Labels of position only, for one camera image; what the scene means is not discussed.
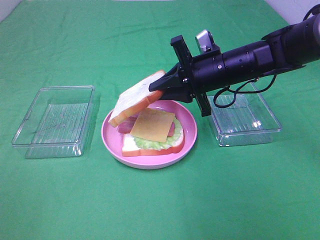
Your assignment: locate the yellow toy cheese slice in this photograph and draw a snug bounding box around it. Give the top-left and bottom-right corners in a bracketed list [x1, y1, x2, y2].
[130, 107, 177, 144]

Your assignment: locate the toy bacon strip front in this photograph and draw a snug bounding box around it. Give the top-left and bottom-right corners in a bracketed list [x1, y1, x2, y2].
[117, 116, 137, 134]

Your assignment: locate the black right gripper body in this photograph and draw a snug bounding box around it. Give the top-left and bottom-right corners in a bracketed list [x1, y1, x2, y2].
[170, 35, 225, 117]

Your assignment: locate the clear left plastic tray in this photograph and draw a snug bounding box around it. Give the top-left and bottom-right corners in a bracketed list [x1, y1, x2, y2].
[11, 85, 95, 159]

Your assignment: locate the pink round plate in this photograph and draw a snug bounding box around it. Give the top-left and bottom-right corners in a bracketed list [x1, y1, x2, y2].
[101, 100, 198, 170]

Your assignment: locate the clear right plastic tray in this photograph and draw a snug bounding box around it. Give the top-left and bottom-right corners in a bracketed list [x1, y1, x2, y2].
[208, 92, 282, 147]

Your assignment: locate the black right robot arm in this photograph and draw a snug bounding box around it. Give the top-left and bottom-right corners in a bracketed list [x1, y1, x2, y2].
[149, 5, 320, 117]

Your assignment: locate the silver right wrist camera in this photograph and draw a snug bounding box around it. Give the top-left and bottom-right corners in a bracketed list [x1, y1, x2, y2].
[195, 29, 221, 55]

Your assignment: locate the toy bacon strip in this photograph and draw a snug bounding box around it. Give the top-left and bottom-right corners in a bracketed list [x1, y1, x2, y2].
[129, 112, 176, 138]
[117, 116, 137, 134]

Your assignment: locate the green tablecloth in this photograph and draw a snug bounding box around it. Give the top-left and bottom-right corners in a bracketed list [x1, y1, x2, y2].
[0, 0, 320, 240]

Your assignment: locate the clear plastic tray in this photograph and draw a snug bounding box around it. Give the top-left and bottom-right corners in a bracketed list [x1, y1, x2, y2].
[208, 92, 282, 147]
[11, 85, 95, 159]

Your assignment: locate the toy bread slice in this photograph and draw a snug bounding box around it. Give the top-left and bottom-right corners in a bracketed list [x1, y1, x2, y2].
[108, 70, 165, 127]
[121, 133, 178, 157]

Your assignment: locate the green toy lettuce leaf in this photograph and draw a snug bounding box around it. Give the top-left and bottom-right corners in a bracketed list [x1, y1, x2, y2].
[133, 117, 184, 153]

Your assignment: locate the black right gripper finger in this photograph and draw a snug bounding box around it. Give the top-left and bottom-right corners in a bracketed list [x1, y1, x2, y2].
[160, 87, 193, 103]
[148, 65, 179, 92]

